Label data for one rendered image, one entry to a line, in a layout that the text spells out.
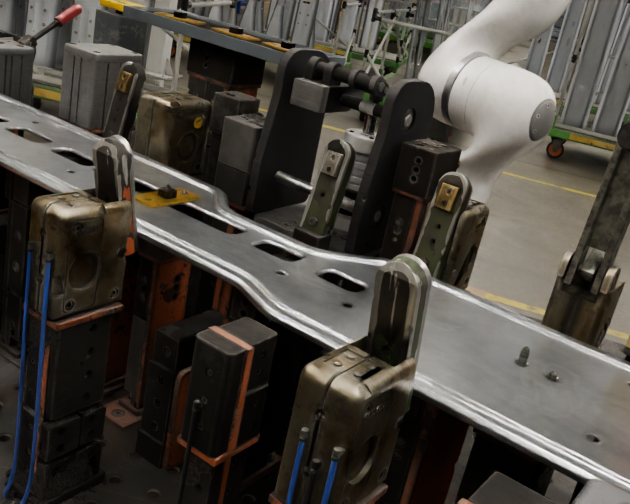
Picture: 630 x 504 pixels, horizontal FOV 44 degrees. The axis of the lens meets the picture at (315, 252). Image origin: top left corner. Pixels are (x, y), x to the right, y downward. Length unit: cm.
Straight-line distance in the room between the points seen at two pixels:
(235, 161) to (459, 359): 50
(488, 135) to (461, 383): 59
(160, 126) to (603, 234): 61
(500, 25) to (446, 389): 75
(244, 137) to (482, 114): 36
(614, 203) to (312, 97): 39
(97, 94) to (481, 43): 60
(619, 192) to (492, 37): 52
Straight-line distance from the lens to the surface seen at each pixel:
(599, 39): 769
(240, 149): 108
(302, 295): 76
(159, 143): 113
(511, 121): 119
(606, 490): 61
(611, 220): 84
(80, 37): 526
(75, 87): 126
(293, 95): 102
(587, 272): 84
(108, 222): 79
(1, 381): 114
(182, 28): 130
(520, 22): 128
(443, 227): 90
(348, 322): 72
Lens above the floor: 131
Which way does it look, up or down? 21 degrees down
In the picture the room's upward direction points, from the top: 12 degrees clockwise
